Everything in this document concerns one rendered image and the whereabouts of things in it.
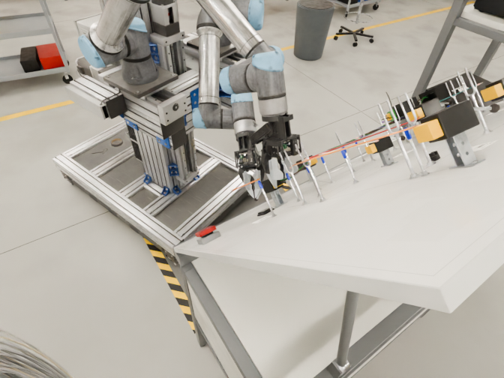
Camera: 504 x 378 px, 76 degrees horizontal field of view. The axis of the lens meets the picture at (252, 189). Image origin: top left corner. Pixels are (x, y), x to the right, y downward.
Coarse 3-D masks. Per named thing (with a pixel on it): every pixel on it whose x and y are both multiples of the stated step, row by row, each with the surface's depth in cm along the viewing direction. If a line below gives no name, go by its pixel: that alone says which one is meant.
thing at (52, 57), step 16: (0, 16) 327; (16, 16) 333; (32, 16) 339; (48, 16) 306; (0, 32) 308; (16, 32) 303; (32, 32) 308; (48, 32) 314; (32, 48) 346; (48, 48) 347; (0, 64) 344; (16, 64) 346; (32, 64) 330; (48, 64) 337; (64, 64) 339; (0, 80) 322; (64, 80) 350
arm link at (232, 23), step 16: (208, 0) 91; (224, 0) 91; (224, 16) 91; (240, 16) 92; (224, 32) 94; (240, 32) 92; (256, 32) 94; (240, 48) 94; (256, 48) 92; (272, 48) 95
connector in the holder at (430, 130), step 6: (432, 120) 47; (420, 126) 47; (426, 126) 46; (432, 126) 46; (438, 126) 46; (414, 132) 49; (420, 132) 48; (426, 132) 47; (432, 132) 46; (438, 132) 46; (420, 138) 49; (426, 138) 47; (432, 138) 46
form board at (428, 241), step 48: (432, 144) 85; (480, 144) 59; (288, 192) 129; (336, 192) 76; (384, 192) 54; (432, 192) 42; (480, 192) 34; (192, 240) 110; (240, 240) 69; (288, 240) 51; (336, 240) 40; (384, 240) 33; (432, 240) 28; (480, 240) 24; (384, 288) 25; (432, 288) 21
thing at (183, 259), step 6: (234, 216) 125; (222, 222) 123; (186, 240) 116; (174, 246) 114; (174, 252) 116; (180, 258) 112; (186, 258) 114; (192, 258) 116; (180, 264) 115; (186, 264) 117
